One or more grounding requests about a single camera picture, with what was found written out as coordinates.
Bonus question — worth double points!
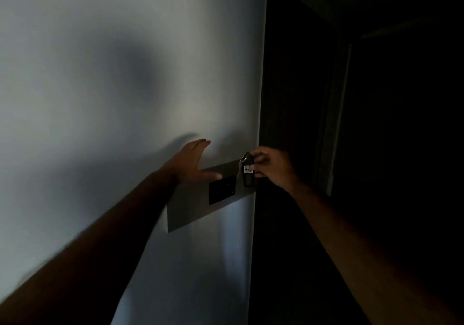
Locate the person's right hand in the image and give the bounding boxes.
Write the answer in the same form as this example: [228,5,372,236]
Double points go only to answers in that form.
[249,146,301,193]

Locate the person's left hand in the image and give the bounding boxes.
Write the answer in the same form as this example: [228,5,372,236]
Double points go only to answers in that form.
[162,139,223,185]

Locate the black key fob with tag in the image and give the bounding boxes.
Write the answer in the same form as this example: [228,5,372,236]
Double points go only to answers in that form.
[241,152,256,188]

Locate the person's left forearm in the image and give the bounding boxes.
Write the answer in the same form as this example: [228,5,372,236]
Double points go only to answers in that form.
[0,167,180,325]

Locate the person's right forearm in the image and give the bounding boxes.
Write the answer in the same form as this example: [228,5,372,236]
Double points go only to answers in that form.
[289,181,461,325]

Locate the dark door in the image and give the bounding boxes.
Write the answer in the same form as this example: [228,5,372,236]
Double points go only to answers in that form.
[248,0,351,325]

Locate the grey wall switch panel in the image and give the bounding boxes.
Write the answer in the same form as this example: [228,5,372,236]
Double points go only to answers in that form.
[166,159,257,233]

